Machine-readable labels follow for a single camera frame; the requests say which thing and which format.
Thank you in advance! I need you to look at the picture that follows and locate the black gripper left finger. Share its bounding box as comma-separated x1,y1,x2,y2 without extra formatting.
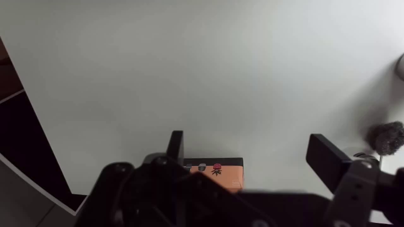
77,130,270,227

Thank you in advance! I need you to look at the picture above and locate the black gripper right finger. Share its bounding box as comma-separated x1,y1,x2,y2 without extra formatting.
306,133,404,227

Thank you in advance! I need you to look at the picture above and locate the dark round object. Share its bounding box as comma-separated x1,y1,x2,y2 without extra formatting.
366,122,404,156

